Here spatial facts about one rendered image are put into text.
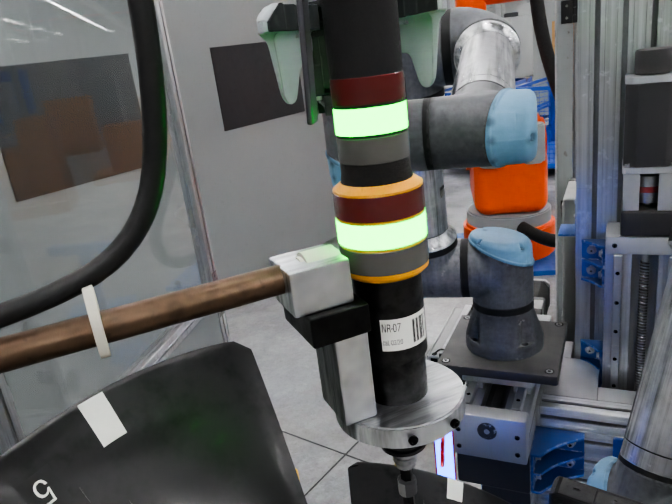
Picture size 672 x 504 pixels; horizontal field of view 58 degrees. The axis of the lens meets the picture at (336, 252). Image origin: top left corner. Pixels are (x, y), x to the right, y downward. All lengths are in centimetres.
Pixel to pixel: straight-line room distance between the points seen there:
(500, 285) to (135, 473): 85
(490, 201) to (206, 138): 199
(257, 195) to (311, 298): 425
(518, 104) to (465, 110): 5
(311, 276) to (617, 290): 101
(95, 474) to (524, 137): 46
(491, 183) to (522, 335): 314
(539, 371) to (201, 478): 85
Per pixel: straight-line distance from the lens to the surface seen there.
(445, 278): 115
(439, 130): 61
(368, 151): 27
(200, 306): 26
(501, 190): 431
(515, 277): 115
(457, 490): 69
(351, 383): 30
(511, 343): 119
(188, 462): 42
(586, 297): 135
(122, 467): 42
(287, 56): 40
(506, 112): 61
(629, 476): 82
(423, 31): 40
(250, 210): 447
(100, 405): 43
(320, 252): 28
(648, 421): 80
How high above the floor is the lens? 164
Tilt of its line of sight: 19 degrees down
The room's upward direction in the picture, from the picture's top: 7 degrees counter-clockwise
